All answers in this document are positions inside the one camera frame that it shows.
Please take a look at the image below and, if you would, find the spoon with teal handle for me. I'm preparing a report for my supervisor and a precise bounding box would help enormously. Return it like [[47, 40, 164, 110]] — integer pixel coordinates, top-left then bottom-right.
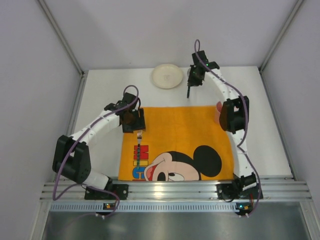
[[186, 68, 191, 99]]

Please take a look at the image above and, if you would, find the fork with teal handle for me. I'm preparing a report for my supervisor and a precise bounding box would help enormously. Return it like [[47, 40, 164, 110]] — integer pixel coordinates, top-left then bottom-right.
[[136, 130, 143, 169]]

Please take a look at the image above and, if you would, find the cream round plate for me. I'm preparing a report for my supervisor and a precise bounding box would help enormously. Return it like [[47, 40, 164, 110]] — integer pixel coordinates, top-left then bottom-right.
[[151, 63, 184, 89]]

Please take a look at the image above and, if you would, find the pink plastic cup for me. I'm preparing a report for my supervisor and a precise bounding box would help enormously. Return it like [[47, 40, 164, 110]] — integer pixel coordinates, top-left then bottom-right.
[[214, 101, 223, 124]]

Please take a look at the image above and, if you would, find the orange Mickey Mouse placemat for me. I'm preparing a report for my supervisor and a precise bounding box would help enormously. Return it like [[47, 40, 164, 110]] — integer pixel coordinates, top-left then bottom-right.
[[118, 106, 234, 182]]

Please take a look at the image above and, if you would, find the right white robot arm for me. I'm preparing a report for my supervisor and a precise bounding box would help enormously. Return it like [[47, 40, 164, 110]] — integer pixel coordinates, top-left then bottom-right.
[[186, 50, 261, 199]]

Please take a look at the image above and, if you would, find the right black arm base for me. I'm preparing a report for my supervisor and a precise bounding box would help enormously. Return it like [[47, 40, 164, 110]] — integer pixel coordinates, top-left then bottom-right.
[[216, 183, 264, 202]]

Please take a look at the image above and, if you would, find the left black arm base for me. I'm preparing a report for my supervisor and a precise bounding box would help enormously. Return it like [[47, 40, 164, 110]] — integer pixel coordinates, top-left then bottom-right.
[[81, 182, 129, 200]]

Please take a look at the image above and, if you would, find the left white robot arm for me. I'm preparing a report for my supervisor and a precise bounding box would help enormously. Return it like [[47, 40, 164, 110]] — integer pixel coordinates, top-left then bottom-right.
[[52, 92, 146, 192]]

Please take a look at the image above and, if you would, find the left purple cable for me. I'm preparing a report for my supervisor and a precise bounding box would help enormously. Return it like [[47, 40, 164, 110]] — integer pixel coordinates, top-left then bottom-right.
[[51, 84, 141, 216]]

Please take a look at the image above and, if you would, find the perforated grey cable duct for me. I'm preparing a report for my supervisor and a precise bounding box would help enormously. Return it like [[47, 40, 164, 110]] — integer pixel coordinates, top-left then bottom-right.
[[50, 201, 252, 213]]

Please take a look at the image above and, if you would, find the aluminium mounting rail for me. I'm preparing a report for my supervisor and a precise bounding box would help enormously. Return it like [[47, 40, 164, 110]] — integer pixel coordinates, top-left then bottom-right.
[[39, 176, 313, 201]]

